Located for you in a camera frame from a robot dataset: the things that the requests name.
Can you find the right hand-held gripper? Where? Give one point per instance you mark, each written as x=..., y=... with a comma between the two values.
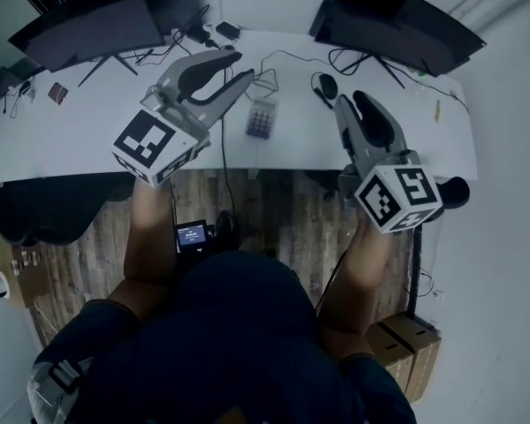
x=397, y=192

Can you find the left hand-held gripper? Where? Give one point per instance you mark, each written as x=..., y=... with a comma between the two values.
x=150, y=144

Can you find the grey calculator with dark keys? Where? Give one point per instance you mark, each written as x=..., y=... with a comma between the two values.
x=261, y=119

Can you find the person's left forearm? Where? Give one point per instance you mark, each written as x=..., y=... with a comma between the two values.
x=150, y=236

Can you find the person's right forearm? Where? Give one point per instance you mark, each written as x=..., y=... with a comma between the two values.
x=362, y=281

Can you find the black power adapter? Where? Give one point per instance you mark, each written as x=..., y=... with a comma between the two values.
x=227, y=30

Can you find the black computer mouse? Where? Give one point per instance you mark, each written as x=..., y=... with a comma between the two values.
x=328, y=85

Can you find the yellow pen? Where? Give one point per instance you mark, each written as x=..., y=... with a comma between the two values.
x=437, y=111

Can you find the black computer case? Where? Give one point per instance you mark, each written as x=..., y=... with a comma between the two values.
x=176, y=11

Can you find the white table leg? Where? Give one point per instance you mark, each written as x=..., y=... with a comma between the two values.
x=253, y=174

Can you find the black office chair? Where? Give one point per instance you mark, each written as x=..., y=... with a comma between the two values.
x=452, y=191
x=48, y=210

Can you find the black computer monitor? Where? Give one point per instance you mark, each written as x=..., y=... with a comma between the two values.
x=397, y=20
x=0, y=86
x=93, y=33

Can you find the person's black shoe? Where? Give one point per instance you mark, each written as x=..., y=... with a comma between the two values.
x=224, y=225

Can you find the black table leg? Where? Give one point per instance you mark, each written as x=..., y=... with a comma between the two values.
x=415, y=272

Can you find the small black screen device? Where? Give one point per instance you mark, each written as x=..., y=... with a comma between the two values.
x=191, y=236

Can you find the person's dark blue shirt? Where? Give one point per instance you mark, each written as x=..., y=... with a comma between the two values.
x=229, y=338

